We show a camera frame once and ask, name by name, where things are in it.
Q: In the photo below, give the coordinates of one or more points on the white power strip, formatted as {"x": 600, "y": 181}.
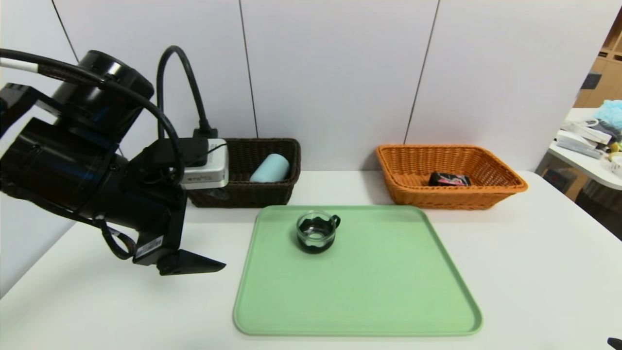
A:
{"x": 578, "y": 146}

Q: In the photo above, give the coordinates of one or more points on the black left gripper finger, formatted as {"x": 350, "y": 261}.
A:
{"x": 194, "y": 265}

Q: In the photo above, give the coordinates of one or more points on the white side table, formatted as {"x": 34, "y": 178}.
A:
{"x": 583, "y": 167}

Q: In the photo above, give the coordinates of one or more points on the blue-grey plastic tumbler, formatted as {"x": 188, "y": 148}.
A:
{"x": 269, "y": 169}

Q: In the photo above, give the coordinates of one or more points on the black pink chewing gum box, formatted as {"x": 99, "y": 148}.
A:
{"x": 449, "y": 179}

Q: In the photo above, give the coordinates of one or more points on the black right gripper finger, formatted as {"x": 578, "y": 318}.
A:
{"x": 616, "y": 344}

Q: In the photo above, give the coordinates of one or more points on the white flat box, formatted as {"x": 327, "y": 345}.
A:
{"x": 590, "y": 131}

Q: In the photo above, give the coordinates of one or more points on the dark brown wicker basket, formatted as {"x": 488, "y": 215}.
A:
{"x": 262, "y": 194}

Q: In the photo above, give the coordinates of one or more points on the wooden shelving unit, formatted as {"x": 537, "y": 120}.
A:
{"x": 607, "y": 73}

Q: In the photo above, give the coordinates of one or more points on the orange wicker basket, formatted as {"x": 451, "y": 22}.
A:
{"x": 413, "y": 189}

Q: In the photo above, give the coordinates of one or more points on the light blue fluffy cloth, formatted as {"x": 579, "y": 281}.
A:
{"x": 611, "y": 114}

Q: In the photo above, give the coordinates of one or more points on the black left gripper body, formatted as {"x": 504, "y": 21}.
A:
{"x": 154, "y": 247}

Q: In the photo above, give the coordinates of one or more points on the glass cup with black holder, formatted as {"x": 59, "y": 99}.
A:
{"x": 316, "y": 233}

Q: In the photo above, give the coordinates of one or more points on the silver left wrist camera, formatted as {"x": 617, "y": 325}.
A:
{"x": 209, "y": 167}

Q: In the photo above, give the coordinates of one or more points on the light green plastic tray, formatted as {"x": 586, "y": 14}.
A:
{"x": 364, "y": 291}

